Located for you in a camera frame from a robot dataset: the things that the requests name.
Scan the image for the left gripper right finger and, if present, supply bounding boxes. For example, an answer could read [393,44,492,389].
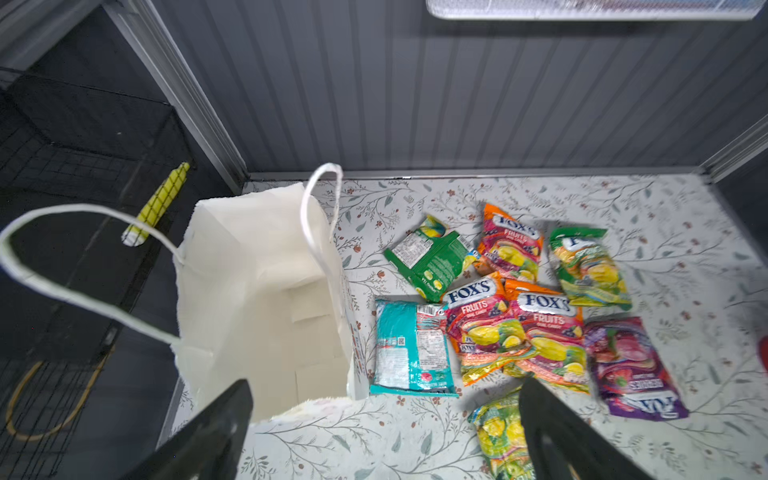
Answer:
[519,378,649,479]

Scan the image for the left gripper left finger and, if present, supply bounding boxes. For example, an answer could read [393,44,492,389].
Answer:
[123,379,253,479]

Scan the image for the green Fox's packet front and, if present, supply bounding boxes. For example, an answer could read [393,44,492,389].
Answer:
[469,387,536,480]

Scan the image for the green fox's packet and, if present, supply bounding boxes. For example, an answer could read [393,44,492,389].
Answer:
[469,387,536,480]
[549,226,632,311]

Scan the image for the purple Fox's berries packet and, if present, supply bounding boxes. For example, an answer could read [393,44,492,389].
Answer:
[584,317,689,422]

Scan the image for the orange fox's packet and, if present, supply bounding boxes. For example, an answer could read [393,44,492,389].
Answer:
[503,279,589,393]
[443,273,533,386]
[476,203,543,283]

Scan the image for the white paper gift bag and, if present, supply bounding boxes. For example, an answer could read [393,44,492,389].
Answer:
[1,163,369,422]

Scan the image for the dark green snack packet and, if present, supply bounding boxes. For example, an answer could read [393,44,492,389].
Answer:
[384,215,477,303]

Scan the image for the teal snack packet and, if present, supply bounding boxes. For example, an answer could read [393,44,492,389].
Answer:
[370,299,458,398]

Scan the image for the red pencil cup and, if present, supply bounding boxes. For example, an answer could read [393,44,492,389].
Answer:
[758,336,768,372]

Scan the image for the yellow marker in basket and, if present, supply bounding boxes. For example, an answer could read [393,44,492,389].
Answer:
[121,162,191,247]

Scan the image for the black wire basket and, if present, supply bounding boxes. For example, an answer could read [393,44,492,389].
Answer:
[1,68,195,479]

